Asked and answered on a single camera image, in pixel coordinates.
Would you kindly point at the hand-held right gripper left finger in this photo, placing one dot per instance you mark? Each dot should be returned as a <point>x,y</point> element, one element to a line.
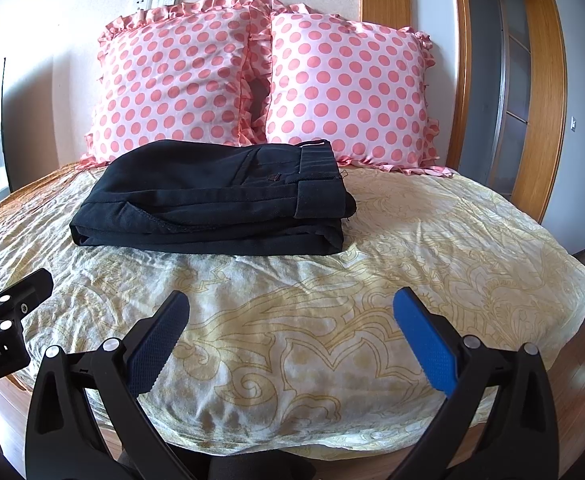
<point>155,345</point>

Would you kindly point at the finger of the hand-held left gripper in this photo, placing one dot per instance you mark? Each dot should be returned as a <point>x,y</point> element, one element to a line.
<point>32,287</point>

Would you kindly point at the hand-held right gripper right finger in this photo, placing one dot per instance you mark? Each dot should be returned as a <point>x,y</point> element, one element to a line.
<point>425,342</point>

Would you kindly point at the black pants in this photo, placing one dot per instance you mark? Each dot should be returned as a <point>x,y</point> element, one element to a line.
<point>212,200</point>

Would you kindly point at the yellow patterned bedspread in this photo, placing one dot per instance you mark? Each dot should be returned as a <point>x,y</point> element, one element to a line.
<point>322,320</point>

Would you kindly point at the pink polka dot pillow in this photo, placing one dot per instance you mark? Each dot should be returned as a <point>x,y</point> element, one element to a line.
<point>172,80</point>
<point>347,85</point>

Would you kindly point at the wooden door frame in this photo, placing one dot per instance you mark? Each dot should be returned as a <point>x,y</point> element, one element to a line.
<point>460,60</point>

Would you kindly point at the wooden doorway frame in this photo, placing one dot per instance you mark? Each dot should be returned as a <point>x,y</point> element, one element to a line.
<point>547,85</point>

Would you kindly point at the white wall socket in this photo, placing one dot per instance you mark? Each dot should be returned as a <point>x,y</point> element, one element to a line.
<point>143,2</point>

